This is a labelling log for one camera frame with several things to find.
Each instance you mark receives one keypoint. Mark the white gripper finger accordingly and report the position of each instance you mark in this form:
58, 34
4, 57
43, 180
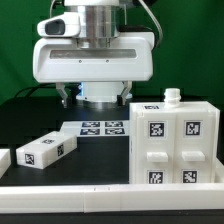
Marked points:
125, 93
60, 87

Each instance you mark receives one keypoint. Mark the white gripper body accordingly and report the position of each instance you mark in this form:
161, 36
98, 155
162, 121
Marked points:
128, 58

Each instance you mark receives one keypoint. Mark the white cabinet door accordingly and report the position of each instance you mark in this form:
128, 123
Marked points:
194, 148
159, 148

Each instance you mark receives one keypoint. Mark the white cabinet body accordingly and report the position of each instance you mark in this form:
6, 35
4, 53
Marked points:
140, 112

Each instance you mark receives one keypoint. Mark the white cabinet top block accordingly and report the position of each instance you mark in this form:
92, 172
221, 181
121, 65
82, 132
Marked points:
46, 150

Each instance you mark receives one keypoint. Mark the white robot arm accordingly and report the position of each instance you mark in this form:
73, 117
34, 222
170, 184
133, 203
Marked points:
87, 45

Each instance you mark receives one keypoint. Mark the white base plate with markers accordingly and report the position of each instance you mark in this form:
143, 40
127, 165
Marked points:
111, 128

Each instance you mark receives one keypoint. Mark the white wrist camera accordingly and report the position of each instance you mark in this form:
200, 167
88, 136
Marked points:
65, 25

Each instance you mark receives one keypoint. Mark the white U-shaped obstacle frame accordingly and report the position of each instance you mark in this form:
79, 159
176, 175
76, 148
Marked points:
110, 198

